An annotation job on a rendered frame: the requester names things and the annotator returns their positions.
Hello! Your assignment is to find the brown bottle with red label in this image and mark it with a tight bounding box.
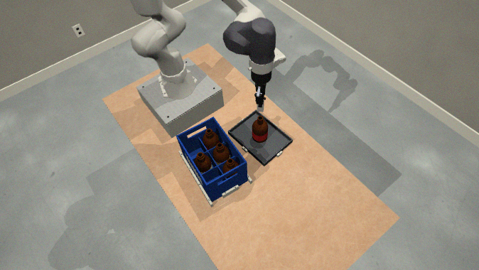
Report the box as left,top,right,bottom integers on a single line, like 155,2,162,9
252,116,268,143

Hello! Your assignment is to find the blue plastic crate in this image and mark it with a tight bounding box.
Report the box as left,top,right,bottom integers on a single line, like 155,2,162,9
180,124,248,202

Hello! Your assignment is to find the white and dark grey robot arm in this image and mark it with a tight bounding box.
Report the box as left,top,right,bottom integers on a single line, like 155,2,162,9
130,0,286,99

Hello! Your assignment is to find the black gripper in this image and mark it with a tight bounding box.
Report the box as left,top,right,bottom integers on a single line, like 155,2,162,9
251,71,271,112

